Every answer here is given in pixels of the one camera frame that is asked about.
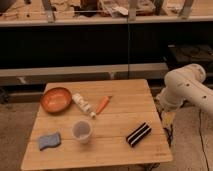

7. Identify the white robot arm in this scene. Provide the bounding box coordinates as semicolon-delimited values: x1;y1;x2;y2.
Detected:
157;64;213;117

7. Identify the orange ceramic bowl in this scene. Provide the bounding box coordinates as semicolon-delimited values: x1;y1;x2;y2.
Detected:
40;87;72;113

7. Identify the orange carrot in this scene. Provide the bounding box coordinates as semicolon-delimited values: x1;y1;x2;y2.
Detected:
95;96;112;115

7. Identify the white tube bottle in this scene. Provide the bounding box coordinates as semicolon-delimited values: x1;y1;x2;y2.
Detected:
72;93;96;118

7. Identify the wooden table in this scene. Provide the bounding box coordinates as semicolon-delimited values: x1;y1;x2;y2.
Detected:
21;79;173;171

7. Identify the black white striped block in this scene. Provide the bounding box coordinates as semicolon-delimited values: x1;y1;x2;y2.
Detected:
126;122;152;147

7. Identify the blue sponge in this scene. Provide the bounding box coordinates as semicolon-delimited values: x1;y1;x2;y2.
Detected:
38;132;61;151

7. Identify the black box on shelf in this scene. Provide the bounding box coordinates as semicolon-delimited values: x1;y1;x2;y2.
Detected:
164;45;213;73

